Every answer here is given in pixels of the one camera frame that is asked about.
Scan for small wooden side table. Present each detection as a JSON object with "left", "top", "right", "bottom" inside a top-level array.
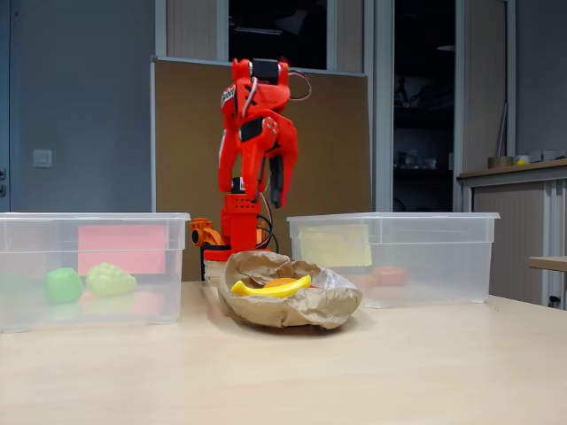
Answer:
[{"left": 526, "top": 255, "right": 567, "bottom": 272}]

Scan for brown toy doughnut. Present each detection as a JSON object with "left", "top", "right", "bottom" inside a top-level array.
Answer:
[{"left": 370, "top": 266, "right": 408, "bottom": 287}]

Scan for wooden base block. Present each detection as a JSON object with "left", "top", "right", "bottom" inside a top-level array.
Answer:
[{"left": 203, "top": 259, "right": 231, "bottom": 282}]

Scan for pale green toy grapes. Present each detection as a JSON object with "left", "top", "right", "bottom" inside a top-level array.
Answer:
[{"left": 84, "top": 262, "right": 137, "bottom": 298}]

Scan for dark looped servo cable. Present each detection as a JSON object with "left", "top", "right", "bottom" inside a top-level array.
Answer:
[{"left": 287, "top": 69, "right": 313, "bottom": 103}]

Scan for white containers on cabinet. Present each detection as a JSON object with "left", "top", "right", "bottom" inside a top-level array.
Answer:
[{"left": 529, "top": 149, "right": 567, "bottom": 163}]

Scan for clear plastic bin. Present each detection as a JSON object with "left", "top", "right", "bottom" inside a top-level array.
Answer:
[
  {"left": 286, "top": 212, "right": 501, "bottom": 310},
  {"left": 0, "top": 212, "right": 191, "bottom": 334}
]

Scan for white leaning rod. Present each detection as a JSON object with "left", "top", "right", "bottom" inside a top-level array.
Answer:
[{"left": 494, "top": 102, "right": 509, "bottom": 157}]

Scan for orange table clamp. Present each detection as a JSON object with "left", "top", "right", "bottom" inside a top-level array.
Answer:
[{"left": 189, "top": 217, "right": 231, "bottom": 248}]

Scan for yellow toy banana bunch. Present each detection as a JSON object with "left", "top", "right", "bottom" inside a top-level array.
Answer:
[{"left": 230, "top": 274, "right": 313, "bottom": 298}]

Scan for pink paper label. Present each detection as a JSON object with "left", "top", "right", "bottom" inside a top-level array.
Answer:
[{"left": 77, "top": 224, "right": 167, "bottom": 277}]

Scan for black base cables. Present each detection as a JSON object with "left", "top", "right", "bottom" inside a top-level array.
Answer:
[{"left": 256, "top": 192, "right": 280, "bottom": 251}]

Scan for yellow-green paper label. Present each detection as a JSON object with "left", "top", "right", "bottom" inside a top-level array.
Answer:
[{"left": 299, "top": 223, "right": 373, "bottom": 268}]

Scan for white wrist servo cable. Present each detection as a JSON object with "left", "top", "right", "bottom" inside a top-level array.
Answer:
[{"left": 241, "top": 76, "right": 259, "bottom": 121}]

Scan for crumpled brown paper bag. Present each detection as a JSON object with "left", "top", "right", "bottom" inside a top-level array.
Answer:
[{"left": 217, "top": 250, "right": 363, "bottom": 330}]

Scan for green toy apple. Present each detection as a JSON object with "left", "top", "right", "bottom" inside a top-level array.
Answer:
[{"left": 43, "top": 267, "right": 84, "bottom": 305}]

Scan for grey cabinet with wooden top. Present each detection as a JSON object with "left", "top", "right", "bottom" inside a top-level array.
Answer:
[{"left": 456, "top": 158, "right": 567, "bottom": 309}]

